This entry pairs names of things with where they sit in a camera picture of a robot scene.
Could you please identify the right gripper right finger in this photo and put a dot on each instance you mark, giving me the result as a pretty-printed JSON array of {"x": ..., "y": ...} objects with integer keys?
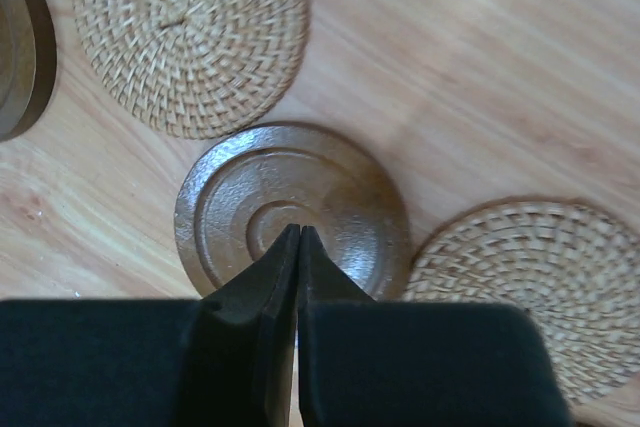
[{"x": 369, "y": 363}]

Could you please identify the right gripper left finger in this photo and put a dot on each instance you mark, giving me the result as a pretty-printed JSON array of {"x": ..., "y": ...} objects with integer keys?
[{"x": 238, "y": 366}]

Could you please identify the brown wooden coaster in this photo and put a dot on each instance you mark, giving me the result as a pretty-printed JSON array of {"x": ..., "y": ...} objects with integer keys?
[
  {"x": 240, "y": 194},
  {"x": 28, "y": 64}
]

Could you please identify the woven rattan coaster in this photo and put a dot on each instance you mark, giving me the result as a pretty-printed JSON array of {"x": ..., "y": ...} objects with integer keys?
[
  {"x": 569, "y": 265},
  {"x": 194, "y": 69}
]

